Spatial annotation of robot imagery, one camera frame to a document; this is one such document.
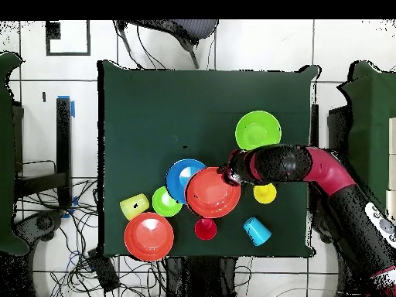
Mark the black chair base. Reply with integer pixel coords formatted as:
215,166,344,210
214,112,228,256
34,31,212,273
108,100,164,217
13,209,67,251

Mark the red cup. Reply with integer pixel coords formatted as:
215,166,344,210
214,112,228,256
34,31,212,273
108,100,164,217
193,217,218,241

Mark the green table cloth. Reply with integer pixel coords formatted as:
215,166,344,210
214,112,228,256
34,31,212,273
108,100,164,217
0,51,30,256
336,60,396,214

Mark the black power strip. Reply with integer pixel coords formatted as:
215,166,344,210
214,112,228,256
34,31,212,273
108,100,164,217
87,248,121,293

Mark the large light blue bowl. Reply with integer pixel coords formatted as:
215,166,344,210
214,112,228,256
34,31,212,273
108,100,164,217
166,158,207,206

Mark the black square frame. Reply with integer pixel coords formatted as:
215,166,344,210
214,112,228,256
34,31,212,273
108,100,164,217
45,19,91,57

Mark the dark green tablecloth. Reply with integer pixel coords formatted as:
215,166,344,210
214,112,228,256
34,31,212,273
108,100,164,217
97,60,319,259

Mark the floor cable bundle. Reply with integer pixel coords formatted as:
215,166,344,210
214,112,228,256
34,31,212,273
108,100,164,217
18,177,168,297

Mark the large green bowl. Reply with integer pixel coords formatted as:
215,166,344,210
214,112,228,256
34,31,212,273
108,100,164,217
234,110,282,152

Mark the light blue cup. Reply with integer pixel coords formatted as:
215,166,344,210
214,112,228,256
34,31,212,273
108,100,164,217
243,216,272,248

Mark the blue tape strip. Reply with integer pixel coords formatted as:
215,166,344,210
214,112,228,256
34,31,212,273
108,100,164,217
56,94,76,118
61,195,79,220

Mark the orange bowl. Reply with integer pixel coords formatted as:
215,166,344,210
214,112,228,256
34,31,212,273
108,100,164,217
184,166,242,220
124,212,175,263

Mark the grey office chair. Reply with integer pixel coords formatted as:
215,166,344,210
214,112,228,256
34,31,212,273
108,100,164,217
115,19,220,70

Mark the small green bowl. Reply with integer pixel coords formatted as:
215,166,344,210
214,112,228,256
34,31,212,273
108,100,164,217
152,186,183,218

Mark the translucent yellow cup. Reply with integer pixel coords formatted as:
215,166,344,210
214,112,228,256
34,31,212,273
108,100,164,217
119,193,150,221

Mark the opaque yellow cup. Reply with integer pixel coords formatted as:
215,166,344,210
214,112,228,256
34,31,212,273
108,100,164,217
252,183,278,205

